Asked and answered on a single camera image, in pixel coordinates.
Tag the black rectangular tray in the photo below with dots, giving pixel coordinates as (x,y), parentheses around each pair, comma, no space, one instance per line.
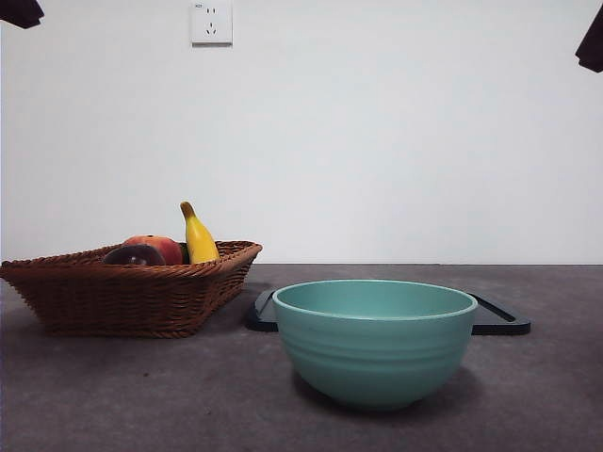
(499,320)

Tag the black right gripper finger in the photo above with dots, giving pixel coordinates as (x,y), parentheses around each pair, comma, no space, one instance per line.
(592,52)

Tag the white wall socket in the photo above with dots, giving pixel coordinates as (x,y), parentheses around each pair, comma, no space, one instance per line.
(211,23)

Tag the teal ceramic bowl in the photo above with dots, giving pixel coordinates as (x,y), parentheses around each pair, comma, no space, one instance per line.
(374,358)

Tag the red yellow apple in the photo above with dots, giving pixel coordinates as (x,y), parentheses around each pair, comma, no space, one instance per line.
(165,247)

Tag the dark red plum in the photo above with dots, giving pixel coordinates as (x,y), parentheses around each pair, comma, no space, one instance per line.
(132,256)

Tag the brown wicker basket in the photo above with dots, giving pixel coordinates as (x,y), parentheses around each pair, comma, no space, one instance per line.
(122,301)

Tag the yellow banana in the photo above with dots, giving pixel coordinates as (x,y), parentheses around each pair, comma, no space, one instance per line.
(199,240)

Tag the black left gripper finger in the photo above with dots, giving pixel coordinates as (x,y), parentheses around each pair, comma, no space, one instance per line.
(21,11)

